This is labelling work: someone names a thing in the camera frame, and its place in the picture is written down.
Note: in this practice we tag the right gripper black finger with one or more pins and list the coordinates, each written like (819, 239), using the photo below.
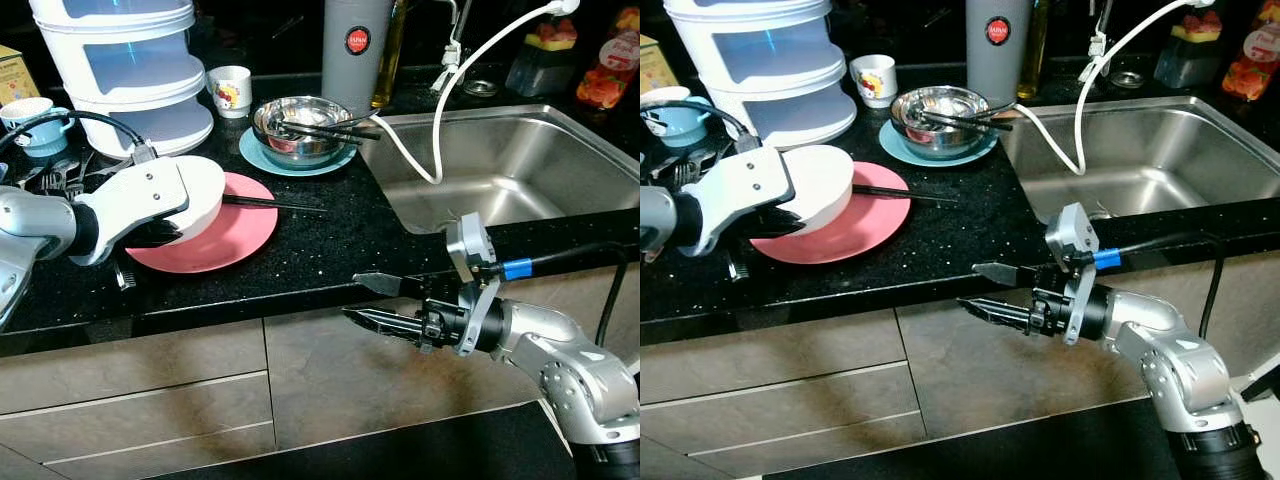
(1000, 274)
(385, 323)
(385, 284)
(1000, 315)

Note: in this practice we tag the white bowl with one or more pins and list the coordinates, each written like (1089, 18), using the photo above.
(205, 195)
(825, 185)

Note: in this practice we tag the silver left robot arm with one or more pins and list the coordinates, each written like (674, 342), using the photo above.
(30, 220)
(655, 220)

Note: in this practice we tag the pink plate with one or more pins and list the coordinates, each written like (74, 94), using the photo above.
(860, 225)
(230, 240)

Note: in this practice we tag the grey cabinet door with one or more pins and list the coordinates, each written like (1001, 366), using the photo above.
(1250, 310)
(628, 300)
(1000, 390)
(380, 380)

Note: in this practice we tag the black chopstick pair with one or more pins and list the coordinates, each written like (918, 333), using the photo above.
(270, 202)
(970, 122)
(900, 193)
(330, 130)

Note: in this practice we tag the blue mug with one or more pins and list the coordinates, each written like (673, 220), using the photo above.
(45, 140)
(690, 122)

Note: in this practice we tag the teal plate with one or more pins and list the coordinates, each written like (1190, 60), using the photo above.
(300, 171)
(940, 162)

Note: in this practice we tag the grey cabinet drawer front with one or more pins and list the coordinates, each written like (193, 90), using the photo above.
(180, 460)
(780, 405)
(800, 455)
(130, 365)
(770, 350)
(140, 420)

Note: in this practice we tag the stainless steel bowl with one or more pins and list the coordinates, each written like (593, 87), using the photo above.
(935, 140)
(300, 150)

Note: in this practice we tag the white cup cartoon print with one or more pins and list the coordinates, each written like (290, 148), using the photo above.
(230, 95)
(873, 82)

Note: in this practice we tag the white stacked food carrier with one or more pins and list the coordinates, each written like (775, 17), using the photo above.
(770, 70)
(120, 80)

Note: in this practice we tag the stainless steel sink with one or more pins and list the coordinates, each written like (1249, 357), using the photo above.
(1170, 150)
(520, 160)

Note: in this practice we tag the yellow carton box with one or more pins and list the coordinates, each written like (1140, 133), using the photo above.
(655, 65)
(15, 78)

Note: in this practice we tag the red fruit drink pouch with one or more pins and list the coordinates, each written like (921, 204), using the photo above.
(610, 80)
(1255, 70)

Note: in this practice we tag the grey tumbler red logo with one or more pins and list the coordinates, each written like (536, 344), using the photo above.
(355, 70)
(997, 65)

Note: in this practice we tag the metal sink strainer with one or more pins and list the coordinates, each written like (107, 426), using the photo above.
(481, 88)
(1128, 78)

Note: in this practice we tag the yellow oil bottle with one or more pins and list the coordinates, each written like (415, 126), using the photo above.
(1040, 50)
(397, 60)

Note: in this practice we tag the white furniture panel edge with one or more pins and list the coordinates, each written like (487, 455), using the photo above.
(1265, 385)

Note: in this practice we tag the chrome faucet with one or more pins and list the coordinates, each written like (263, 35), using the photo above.
(1098, 45)
(452, 55)

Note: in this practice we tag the dark container fruit label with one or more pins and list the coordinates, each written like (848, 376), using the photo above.
(1188, 65)
(540, 75)

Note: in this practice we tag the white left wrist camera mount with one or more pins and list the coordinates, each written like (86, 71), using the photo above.
(745, 190)
(140, 200)

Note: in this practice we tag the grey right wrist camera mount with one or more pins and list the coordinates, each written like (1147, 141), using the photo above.
(1072, 232)
(468, 240)

